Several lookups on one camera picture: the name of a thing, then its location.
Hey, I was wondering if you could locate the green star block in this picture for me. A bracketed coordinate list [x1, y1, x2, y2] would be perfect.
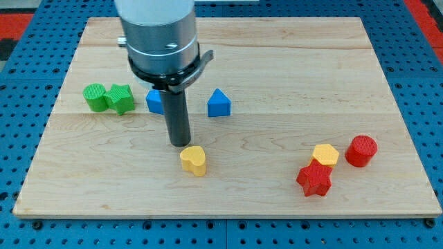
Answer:
[104, 84, 135, 116]

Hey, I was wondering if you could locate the red cylinder block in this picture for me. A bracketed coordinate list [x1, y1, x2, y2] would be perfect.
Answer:
[345, 135, 378, 167]

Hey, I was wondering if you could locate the blue cube block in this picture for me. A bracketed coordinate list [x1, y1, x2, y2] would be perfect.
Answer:
[145, 90, 164, 115]

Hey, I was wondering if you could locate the red star block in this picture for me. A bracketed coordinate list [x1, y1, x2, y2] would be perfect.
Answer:
[296, 159, 333, 196]

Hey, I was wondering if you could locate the blue triangle block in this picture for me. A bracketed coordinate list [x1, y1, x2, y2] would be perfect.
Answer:
[207, 89, 231, 117]

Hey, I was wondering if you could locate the green cylinder block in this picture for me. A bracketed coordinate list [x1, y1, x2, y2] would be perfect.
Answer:
[82, 83, 108, 112]

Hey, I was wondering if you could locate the yellow heart block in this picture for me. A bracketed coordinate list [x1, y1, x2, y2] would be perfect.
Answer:
[179, 146, 206, 176]

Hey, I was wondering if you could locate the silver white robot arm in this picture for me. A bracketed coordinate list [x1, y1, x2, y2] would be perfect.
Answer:
[114, 0, 214, 147]

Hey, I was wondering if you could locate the yellow hexagon block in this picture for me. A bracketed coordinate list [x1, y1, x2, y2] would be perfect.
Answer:
[311, 144, 340, 168]

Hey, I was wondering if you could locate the light wooden board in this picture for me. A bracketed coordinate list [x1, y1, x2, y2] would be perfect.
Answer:
[13, 17, 442, 219]

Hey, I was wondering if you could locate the black clamp ring with lever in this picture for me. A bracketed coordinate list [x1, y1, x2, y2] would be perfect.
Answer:
[128, 43, 214, 93]

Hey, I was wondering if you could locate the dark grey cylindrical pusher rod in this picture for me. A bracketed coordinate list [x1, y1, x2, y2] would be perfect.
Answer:
[160, 91, 191, 147]

